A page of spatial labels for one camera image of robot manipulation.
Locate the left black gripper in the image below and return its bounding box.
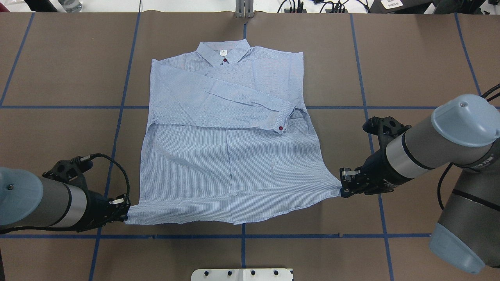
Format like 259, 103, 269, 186
42, 156, 131, 232

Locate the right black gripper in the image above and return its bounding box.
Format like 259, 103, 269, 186
339, 117, 411, 197

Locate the light blue striped shirt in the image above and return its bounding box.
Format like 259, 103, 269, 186
126, 39, 341, 225

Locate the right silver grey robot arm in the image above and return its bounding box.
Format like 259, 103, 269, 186
340, 94, 500, 274

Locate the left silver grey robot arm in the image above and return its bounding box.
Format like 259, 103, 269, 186
0, 153, 131, 234

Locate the black box with label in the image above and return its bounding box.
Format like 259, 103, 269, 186
368, 0, 433, 14

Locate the clear water bottle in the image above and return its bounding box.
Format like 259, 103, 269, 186
58, 0, 82, 13

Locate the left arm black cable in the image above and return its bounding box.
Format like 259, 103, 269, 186
0, 153, 130, 235

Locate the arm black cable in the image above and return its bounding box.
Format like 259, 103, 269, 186
0, 153, 130, 235
437, 83, 500, 211

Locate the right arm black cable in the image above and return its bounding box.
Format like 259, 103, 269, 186
437, 83, 500, 211

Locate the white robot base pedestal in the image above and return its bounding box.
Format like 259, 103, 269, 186
191, 268, 294, 281

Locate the black cable bundle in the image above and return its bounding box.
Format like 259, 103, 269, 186
277, 0, 371, 14

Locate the grey metal frame post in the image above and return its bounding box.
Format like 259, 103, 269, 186
235, 0, 255, 18

